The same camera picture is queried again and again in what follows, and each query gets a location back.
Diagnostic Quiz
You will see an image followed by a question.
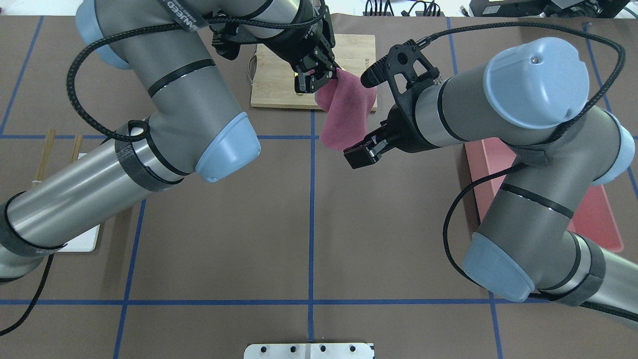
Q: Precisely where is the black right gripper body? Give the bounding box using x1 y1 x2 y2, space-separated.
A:
368 105 439 153

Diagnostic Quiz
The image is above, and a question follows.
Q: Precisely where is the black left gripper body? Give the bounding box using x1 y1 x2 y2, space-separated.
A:
263 5 333 69

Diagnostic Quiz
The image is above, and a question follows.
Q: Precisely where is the magenta wiping cloth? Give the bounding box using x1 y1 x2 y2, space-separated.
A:
315 68 377 152

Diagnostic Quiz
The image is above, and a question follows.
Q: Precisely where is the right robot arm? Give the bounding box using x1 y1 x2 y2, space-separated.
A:
344 38 637 327

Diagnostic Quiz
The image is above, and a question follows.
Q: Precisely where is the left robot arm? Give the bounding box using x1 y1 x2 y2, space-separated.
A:
1 0 336 284

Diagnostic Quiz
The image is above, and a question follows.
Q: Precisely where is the bamboo cutting board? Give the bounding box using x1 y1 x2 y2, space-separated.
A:
251 34 377 111

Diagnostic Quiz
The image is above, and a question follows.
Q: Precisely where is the pink plastic bin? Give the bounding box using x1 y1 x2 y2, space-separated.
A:
464 137 625 254

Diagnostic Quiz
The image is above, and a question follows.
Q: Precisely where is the right wooden chopstick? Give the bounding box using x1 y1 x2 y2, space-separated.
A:
70 135 84 164

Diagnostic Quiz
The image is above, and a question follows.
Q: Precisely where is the wooden chopstick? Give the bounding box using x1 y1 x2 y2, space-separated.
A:
32 129 56 187
70 135 84 164

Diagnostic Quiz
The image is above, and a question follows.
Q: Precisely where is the left wooden chopstick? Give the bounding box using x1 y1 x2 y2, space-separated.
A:
32 129 56 187

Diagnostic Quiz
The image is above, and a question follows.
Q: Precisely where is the white rectangular tray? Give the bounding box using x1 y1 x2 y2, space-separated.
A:
56 153 103 252

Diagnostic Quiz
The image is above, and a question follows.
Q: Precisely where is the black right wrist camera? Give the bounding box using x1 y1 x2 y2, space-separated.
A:
361 36 442 103

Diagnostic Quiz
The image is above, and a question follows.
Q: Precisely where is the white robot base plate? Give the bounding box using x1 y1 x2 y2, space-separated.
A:
243 343 375 359

